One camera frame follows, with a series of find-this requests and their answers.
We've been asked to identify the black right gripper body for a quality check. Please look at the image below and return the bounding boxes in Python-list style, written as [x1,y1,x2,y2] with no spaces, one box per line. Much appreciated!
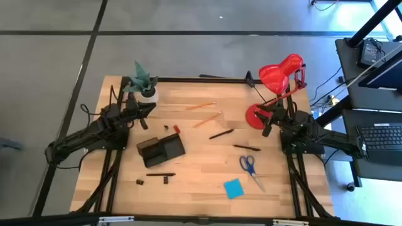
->
[271,106,293,130]

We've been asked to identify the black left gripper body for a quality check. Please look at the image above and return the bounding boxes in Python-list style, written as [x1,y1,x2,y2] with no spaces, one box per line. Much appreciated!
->
[124,99,141,124]

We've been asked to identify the black mesh desk organizer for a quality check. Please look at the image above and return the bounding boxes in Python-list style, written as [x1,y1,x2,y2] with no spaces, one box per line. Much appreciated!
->
[136,132,187,169]

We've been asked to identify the blue-handled scissors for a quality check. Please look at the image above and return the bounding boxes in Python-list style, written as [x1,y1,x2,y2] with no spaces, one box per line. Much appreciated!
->
[239,154,266,193]

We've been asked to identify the orange pencil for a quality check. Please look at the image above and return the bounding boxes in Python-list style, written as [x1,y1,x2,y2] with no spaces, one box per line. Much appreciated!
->
[192,110,223,129]
[185,100,217,111]

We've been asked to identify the blue sticky note pad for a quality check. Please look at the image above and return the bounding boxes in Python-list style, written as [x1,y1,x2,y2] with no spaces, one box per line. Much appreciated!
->
[223,178,245,200]

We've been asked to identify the green plant in white pot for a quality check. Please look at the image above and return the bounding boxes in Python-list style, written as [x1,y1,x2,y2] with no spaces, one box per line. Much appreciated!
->
[122,60,160,104]

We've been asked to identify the red desk lamp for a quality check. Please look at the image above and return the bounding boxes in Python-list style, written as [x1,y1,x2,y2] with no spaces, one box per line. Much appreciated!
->
[245,53,308,131]

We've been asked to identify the black diagonal desk leg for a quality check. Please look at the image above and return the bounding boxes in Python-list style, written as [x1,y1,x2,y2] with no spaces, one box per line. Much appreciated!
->
[315,95,352,128]

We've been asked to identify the black side desk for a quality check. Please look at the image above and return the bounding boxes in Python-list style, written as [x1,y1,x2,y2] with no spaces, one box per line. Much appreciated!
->
[335,37,402,111]
[342,109,402,183]

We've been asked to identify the black keyboard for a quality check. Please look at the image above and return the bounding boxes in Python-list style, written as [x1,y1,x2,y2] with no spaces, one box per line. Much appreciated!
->
[356,122,402,164]

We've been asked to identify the black power adapter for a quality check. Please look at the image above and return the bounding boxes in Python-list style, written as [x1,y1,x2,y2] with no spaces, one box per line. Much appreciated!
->
[357,40,383,68]

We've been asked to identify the black monitor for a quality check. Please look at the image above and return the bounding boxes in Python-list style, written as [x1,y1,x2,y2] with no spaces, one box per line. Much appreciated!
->
[357,50,402,92]

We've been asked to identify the grey object on floor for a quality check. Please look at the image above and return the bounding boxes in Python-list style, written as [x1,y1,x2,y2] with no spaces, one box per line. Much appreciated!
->
[0,137,24,151]

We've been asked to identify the black diagonal pole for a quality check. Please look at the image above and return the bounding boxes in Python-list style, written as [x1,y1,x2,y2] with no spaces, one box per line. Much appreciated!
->
[347,0,402,48]

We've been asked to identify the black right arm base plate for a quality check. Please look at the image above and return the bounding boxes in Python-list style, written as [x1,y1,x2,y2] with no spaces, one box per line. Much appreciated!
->
[280,128,326,155]

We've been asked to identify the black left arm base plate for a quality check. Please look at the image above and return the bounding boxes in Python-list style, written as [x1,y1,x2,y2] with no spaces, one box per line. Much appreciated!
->
[84,125,130,151]

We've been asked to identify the black aluminium table frame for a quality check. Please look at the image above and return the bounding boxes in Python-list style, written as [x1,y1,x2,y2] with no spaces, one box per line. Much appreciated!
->
[0,74,402,226]

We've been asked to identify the silver frame bracket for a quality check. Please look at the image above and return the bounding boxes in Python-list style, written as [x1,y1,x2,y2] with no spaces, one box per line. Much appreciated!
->
[272,218,310,226]
[98,215,135,224]

